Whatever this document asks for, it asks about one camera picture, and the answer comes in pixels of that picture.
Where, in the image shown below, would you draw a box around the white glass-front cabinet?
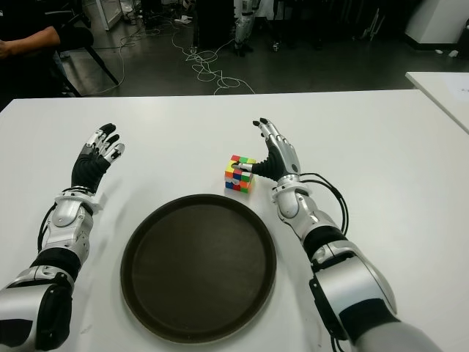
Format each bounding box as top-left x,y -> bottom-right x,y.
81,0 -> 125,32

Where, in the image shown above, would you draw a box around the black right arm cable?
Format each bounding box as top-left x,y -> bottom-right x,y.
298,171 -> 350,235

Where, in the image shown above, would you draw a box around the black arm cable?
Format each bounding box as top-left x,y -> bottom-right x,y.
35,203 -> 58,256
298,171 -> 350,235

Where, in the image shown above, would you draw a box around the white folded metal frame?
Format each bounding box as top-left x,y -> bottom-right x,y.
361,5 -> 384,42

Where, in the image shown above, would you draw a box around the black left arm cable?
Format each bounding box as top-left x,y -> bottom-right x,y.
35,203 -> 58,256

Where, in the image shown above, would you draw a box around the bare person forearm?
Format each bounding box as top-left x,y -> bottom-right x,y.
7,26 -> 62,58

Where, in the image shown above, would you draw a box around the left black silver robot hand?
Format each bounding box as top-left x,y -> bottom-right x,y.
67,123 -> 125,191

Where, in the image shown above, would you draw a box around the round dark brown plate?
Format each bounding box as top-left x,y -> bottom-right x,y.
119,193 -> 278,334

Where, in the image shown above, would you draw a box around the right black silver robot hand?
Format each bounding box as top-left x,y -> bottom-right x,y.
234,117 -> 302,181

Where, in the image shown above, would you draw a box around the white side table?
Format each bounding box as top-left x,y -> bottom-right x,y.
405,71 -> 469,135

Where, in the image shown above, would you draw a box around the silver humanoid robot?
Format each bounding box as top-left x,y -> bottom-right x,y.
233,0 -> 258,56

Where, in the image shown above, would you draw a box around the multicoloured Rubik's cube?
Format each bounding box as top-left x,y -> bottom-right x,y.
224,154 -> 256,194

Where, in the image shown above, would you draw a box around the white cabinet with black base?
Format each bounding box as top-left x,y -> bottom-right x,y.
404,0 -> 469,48

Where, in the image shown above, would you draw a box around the seated person black shirt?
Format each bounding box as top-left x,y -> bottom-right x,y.
0,0 -> 95,107

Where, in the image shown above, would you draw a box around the thin white floor cable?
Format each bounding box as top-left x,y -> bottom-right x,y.
95,34 -> 128,93

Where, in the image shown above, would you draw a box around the tangled white floor cable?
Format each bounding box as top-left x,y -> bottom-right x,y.
171,32 -> 256,95

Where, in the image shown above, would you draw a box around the black chair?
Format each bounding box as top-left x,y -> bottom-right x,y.
54,43 -> 120,98

